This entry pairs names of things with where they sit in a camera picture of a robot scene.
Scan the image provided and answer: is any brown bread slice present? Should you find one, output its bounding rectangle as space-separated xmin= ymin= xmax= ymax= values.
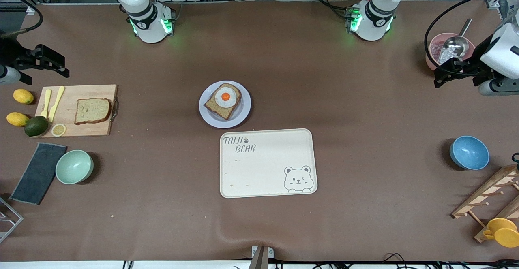
xmin=74 ymin=98 xmax=112 ymax=125

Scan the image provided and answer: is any white round plate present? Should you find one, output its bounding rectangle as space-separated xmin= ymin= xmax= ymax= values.
xmin=199 ymin=80 xmax=252 ymax=129

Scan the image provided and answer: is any metal scoop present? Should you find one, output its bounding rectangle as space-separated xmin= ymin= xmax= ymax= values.
xmin=440 ymin=18 xmax=473 ymax=61

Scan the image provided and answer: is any pink bowl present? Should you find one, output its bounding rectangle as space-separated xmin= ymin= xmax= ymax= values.
xmin=425 ymin=32 xmax=476 ymax=72

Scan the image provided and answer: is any yellow plastic fork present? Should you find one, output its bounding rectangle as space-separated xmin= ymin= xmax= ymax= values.
xmin=40 ymin=89 xmax=52 ymax=119

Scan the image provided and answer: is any yellow plastic knife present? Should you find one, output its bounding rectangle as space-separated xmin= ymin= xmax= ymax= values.
xmin=49 ymin=86 xmax=65 ymax=123

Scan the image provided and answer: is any wooden cutting board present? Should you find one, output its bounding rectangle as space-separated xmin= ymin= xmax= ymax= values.
xmin=34 ymin=84 xmax=120 ymax=138

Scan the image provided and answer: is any yellow lemon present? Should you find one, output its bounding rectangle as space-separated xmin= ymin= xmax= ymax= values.
xmin=13 ymin=89 xmax=34 ymax=105
xmin=6 ymin=112 xmax=30 ymax=127

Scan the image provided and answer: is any dark green avocado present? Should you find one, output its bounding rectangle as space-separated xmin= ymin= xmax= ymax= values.
xmin=24 ymin=116 xmax=49 ymax=137

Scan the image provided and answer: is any blue bowl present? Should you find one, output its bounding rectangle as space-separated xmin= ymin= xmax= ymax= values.
xmin=449 ymin=135 xmax=490 ymax=171

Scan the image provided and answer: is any light green bowl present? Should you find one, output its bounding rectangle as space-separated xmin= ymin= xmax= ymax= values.
xmin=55 ymin=149 xmax=94 ymax=185

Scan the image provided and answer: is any dark grey cloth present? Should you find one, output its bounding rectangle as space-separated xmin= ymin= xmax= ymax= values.
xmin=9 ymin=142 xmax=67 ymax=205

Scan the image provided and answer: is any wooden peg rack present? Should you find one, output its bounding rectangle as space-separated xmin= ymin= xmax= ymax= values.
xmin=451 ymin=164 xmax=519 ymax=243

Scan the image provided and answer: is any yellow cup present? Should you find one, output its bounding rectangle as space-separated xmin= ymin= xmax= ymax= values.
xmin=483 ymin=218 xmax=519 ymax=248

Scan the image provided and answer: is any toast slice under egg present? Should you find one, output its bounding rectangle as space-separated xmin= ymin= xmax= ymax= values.
xmin=204 ymin=83 xmax=242 ymax=120

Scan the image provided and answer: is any fried egg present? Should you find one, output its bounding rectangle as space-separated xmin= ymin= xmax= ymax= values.
xmin=214 ymin=87 xmax=238 ymax=108

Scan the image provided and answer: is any cream tray with bear print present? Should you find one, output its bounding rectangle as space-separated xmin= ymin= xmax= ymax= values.
xmin=219 ymin=128 xmax=318 ymax=199

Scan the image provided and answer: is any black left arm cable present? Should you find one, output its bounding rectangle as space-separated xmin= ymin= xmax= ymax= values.
xmin=424 ymin=0 xmax=519 ymax=77

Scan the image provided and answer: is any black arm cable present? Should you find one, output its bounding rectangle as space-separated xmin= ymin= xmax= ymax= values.
xmin=424 ymin=0 xmax=519 ymax=77
xmin=0 ymin=0 xmax=44 ymax=39

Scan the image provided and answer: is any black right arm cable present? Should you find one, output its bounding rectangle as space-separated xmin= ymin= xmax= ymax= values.
xmin=0 ymin=0 xmax=44 ymax=39

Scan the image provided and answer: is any white wire rack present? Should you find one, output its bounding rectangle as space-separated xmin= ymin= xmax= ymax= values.
xmin=0 ymin=197 xmax=24 ymax=244

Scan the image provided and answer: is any grey metal camera bracket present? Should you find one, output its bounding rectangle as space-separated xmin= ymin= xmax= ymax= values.
xmin=248 ymin=246 xmax=275 ymax=269

